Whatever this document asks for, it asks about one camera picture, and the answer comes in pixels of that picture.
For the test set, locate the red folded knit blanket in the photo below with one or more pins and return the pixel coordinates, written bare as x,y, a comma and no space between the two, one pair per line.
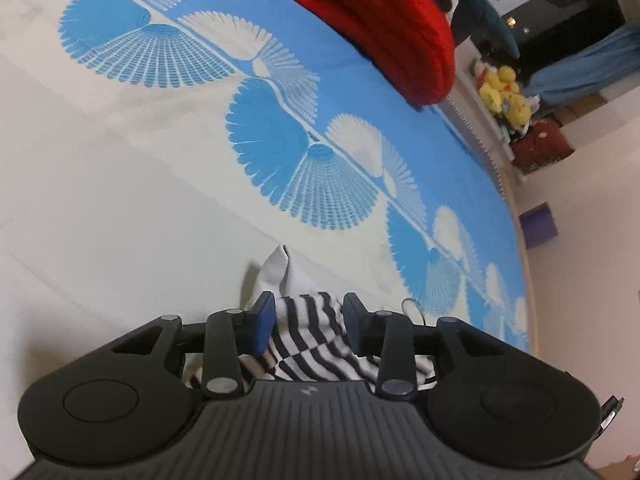
380,20

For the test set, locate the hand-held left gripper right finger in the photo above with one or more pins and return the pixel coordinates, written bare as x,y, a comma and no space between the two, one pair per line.
353,322

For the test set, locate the blue white printed bed sheet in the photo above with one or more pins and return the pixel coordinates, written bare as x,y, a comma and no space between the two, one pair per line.
150,160

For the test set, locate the black white striped hooded top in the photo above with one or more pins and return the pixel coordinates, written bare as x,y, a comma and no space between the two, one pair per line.
305,340

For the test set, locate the dark red patterned bag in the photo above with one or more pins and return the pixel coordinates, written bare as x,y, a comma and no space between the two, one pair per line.
542,142

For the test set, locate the blue curtain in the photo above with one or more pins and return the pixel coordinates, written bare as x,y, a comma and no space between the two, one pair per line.
585,72

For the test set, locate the purple box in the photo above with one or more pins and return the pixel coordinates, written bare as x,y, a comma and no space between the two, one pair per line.
539,225

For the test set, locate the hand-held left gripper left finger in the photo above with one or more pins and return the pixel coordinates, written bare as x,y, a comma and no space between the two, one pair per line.
264,322

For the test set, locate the teal plush shark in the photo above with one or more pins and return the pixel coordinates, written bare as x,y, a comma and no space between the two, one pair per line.
480,5

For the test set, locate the yellow plush toy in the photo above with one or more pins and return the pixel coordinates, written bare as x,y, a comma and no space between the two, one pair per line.
496,87
517,109

